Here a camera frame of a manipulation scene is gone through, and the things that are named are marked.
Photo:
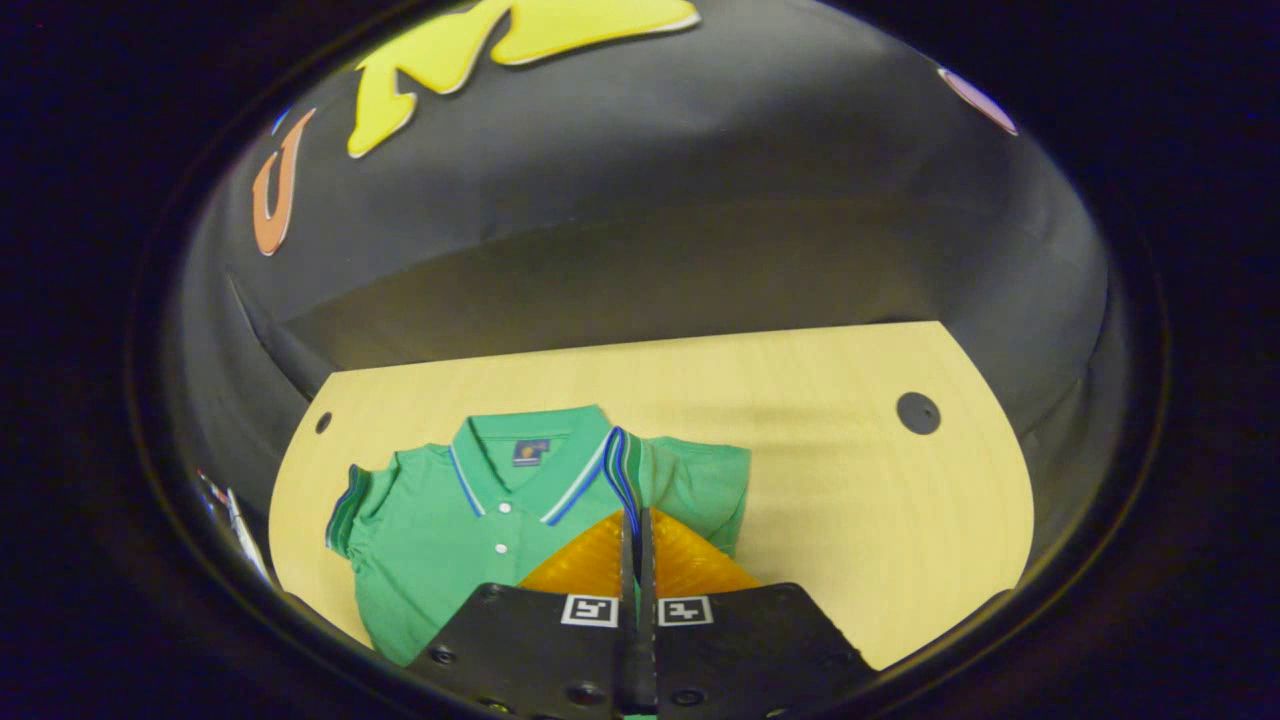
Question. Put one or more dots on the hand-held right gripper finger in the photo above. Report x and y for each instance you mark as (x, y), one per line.
(647, 580)
(629, 580)

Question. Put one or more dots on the green T-shirt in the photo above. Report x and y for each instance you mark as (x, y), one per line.
(430, 540)

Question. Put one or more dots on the black backdrop cloth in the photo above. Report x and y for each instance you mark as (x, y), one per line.
(700, 200)

